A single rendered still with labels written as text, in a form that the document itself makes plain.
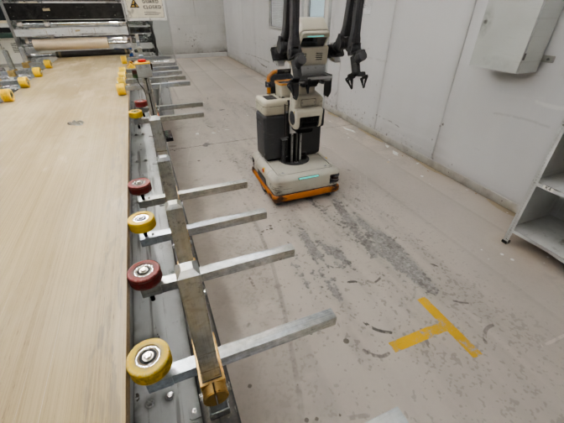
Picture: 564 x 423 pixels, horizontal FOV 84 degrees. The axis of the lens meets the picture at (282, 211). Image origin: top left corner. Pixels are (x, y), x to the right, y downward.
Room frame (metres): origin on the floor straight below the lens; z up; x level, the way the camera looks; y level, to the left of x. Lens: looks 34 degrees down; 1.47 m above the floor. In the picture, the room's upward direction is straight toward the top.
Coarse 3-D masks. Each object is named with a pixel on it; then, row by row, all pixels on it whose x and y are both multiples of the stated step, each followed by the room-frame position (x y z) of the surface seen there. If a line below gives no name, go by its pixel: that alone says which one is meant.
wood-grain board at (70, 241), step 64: (64, 64) 3.78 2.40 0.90; (0, 128) 1.66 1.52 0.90; (64, 128) 1.66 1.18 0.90; (128, 128) 1.69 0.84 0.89; (0, 192) 0.98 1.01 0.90; (64, 192) 0.98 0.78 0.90; (128, 192) 1.00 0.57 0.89; (0, 256) 0.64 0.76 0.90; (64, 256) 0.64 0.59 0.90; (128, 256) 0.66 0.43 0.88; (0, 320) 0.43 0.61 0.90; (64, 320) 0.43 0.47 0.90; (128, 320) 0.45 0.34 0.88; (0, 384) 0.30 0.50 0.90; (64, 384) 0.30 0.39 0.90; (128, 384) 0.31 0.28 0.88
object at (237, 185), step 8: (216, 184) 1.16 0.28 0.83; (224, 184) 1.16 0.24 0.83; (232, 184) 1.16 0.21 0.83; (240, 184) 1.17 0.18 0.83; (184, 192) 1.09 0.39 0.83; (192, 192) 1.10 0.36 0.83; (200, 192) 1.11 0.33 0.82; (208, 192) 1.12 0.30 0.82; (216, 192) 1.13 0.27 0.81; (144, 200) 1.03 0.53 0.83; (152, 200) 1.04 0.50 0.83; (160, 200) 1.05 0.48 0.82
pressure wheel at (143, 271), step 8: (136, 264) 0.60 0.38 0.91; (144, 264) 0.60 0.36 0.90; (152, 264) 0.60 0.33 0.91; (128, 272) 0.57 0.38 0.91; (136, 272) 0.57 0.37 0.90; (144, 272) 0.57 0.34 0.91; (152, 272) 0.57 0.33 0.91; (160, 272) 0.58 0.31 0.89; (128, 280) 0.55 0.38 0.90; (136, 280) 0.54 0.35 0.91; (144, 280) 0.54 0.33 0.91; (152, 280) 0.55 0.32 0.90; (160, 280) 0.57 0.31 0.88; (136, 288) 0.54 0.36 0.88; (144, 288) 0.54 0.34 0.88; (152, 296) 0.57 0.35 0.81
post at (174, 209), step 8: (176, 200) 0.59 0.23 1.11; (168, 208) 0.56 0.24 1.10; (176, 208) 0.57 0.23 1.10; (168, 216) 0.56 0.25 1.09; (176, 216) 0.57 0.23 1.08; (184, 216) 0.57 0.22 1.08; (176, 224) 0.56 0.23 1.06; (184, 224) 0.57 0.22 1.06; (176, 232) 0.56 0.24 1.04; (184, 232) 0.57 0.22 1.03; (176, 240) 0.56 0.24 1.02; (184, 240) 0.57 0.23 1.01; (176, 248) 0.56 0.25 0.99; (184, 248) 0.57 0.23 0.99; (184, 256) 0.56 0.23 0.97; (192, 256) 0.57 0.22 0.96
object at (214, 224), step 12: (228, 216) 0.92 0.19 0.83; (240, 216) 0.92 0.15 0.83; (252, 216) 0.93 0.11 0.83; (264, 216) 0.95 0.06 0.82; (168, 228) 0.85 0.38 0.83; (192, 228) 0.85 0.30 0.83; (204, 228) 0.87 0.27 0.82; (216, 228) 0.88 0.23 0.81; (144, 240) 0.79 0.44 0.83; (156, 240) 0.81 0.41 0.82; (168, 240) 0.82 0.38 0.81
